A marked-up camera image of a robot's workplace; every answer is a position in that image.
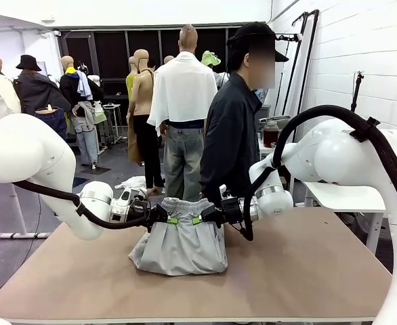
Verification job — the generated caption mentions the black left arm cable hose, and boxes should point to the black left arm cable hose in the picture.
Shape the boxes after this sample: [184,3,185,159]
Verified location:
[13,179,152,232]

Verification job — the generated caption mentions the large white table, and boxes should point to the large white table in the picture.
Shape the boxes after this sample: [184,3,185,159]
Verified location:
[301,148,397,255]

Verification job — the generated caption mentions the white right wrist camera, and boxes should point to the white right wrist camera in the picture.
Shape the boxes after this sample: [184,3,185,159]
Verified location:
[219,183,234,201]

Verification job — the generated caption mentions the light blue hanging shirt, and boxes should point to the light blue hanging shirt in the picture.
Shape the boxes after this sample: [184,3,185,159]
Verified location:
[76,70,93,102]

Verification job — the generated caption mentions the small white metal work table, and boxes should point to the small white metal work table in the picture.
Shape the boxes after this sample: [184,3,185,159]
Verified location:
[98,102,123,150]

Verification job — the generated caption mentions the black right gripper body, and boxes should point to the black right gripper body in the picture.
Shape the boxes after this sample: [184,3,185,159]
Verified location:
[214,197,243,225]

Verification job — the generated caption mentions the mannequin in yellow top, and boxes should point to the mannequin in yellow top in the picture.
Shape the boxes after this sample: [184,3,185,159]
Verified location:
[126,56,140,102]

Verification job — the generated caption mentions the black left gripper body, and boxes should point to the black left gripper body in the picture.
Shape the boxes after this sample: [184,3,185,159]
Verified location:
[129,199,159,229]

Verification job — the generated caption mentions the bare mannequin in black trousers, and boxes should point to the bare mannequin in black trousers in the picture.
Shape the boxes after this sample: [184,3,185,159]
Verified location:
[127,49,166,198]

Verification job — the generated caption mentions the mannequin in grey jacket jeans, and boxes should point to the mannequin in grey jacket jeans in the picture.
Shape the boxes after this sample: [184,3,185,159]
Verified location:
[70,100,100,170]

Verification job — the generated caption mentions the white cloth on floor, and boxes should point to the white cloth on floor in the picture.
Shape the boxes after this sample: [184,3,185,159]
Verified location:
[114,175,149,191]

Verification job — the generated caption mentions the blue jeans half form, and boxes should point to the blue jeans half form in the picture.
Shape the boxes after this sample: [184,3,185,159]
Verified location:
[34,105,68,142]

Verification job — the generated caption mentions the person's right forearm dark sleeve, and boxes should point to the person's right forearm dark sleeve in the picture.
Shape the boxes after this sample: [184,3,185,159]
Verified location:
[200,145,225,204]

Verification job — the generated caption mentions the black framed white panel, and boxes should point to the black framed white panel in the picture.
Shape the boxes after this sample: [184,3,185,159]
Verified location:
[274,12,310,118]
[298,9,320,113]

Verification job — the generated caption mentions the mannequin in black yellow jacket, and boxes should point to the mannequin in black yellow jacket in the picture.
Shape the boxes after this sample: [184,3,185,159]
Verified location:
[59,56,106,114]

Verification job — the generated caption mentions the brown glass jar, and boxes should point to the brown glass jar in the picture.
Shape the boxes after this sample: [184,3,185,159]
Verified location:
[263,121,280,149]

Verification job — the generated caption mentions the black bucket hat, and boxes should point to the black bucket hat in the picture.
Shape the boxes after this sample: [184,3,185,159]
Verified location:
[16,54,43,72]

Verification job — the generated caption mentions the black mannequin base plate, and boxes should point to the black mannequin base plate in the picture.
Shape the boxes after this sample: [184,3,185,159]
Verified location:
[80,165,112,175]

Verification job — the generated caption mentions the grey shorts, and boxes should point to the grey shorts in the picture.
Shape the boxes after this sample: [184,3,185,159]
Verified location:
[128,197,229,277]

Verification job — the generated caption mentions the mannequin in dark coat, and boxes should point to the mannequin in dark coat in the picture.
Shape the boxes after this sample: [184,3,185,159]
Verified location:
[13,69,72,118]

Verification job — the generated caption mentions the black camera tripod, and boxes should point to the black camera tripod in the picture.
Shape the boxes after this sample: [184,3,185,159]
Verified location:
[350,70,367,114]

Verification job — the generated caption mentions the mannequin in white shirt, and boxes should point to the mannequin in white shirt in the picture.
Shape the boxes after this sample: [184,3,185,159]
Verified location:
[146,24,219,202]

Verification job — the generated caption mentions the grey metal tray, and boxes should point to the grey metal tray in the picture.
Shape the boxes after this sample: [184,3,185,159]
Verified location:
[258,114,292,129]

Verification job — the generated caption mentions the person in dark jacket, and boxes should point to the person in dark jacket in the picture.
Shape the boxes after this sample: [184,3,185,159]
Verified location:
[199,40,276,208]

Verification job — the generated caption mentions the black baseball cap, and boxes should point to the black baseball cap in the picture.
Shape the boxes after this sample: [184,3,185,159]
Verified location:
[226,21,290,64]

